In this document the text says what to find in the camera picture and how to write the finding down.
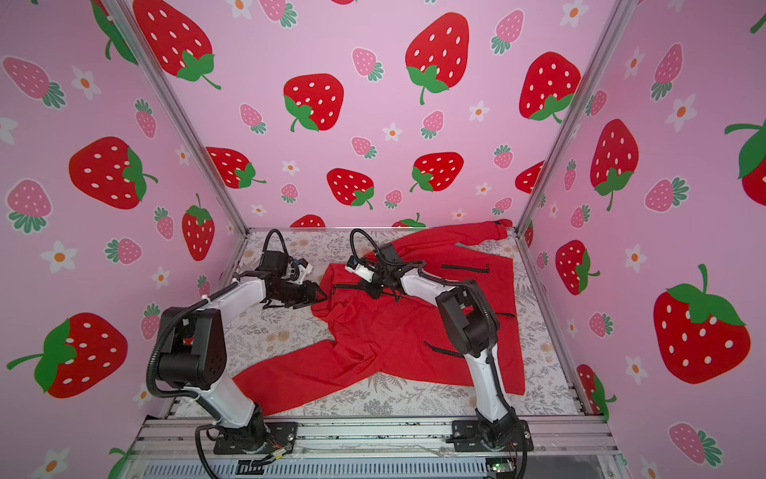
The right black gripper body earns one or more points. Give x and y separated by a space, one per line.
371 286

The right aluminium corner post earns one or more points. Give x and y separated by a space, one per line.
611 36

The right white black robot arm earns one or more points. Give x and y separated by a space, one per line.
472 327

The left aluminium corner post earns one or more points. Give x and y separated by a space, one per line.
128 26

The red zip-up jacket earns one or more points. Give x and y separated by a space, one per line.
403 338

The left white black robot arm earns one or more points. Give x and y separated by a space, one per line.
189 359

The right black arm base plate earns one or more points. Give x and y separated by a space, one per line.
481 436

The aluminium corner post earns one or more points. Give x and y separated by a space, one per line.
611 36
128 26

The aluminium front rail frame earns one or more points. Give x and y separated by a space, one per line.
381 447

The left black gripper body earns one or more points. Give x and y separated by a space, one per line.
289 293

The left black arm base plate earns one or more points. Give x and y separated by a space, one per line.
263 439

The floral patterned table mat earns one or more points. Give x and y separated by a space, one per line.
258 334

